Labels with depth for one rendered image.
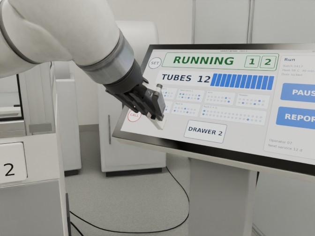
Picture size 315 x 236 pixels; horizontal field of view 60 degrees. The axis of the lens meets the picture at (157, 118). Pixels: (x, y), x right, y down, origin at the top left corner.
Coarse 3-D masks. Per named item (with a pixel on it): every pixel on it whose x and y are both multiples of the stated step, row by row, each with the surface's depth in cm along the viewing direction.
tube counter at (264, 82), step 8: (200, 72) 70; (208, 72) 69; (200, 80) 69; (208, 80) 68; (216, 80) 67; (224, 80) 66; (232, 80) 66; (240, 80) 65; (248, 80) 64; (256, 80) 63; (264, 80) 62; (272, 80) 62; (240, 88) 64; (248, 88) 63; (256, 88) 62; (264, 88) 61; (272, 88) 61
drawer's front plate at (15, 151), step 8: (0, 144) 76; (8, 144) 76; (16, 144) 76; (0, 152) 75; (8, 152) 75; (16, 152) 76; (0, 160) 75; (8, 160) 76; (16, 160) 77; (24, 160) 78; (0, 168) 76; (8, 168) 76; (16, 168) 77; (24, 168) 78; (0, 176) 76; (8, 176) 77; (16, 176) 78; (24, 176) 78
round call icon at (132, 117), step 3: (129, 111) 73; (132, 111) 73; (129, 114) 73; (132, 114) 72; (135, 114) 72; (138, 114) 72; (141, 114) 71; (129, 117) 72; (132, 117) 72; (135, 117) 72; (138, 117) 71; (126, 120) 72; (129, 120) 72; (132, 120) 72; (135, 120) 71; (138, 120) 71; (138, 123) 70
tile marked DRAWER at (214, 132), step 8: (192, 120) 65; (192, 128) 64; (200, 128) 63; (208, 128) 62; (216, 128) 61; (224, 128) 61; (184, 136) 63; (192, 136) 63; (200, 136) 62; (208, 136) 61; (216, 136) 60; (224, 136) 60
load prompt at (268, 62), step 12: (168, 60) 77; (180, 60) 75; (192, 60) 73; (204, 60) 72; (216, 60) 70; (228, 60) 69; (240, 60) 67; (252, 60) 66; (264, 60) 65; (276, 60) 64
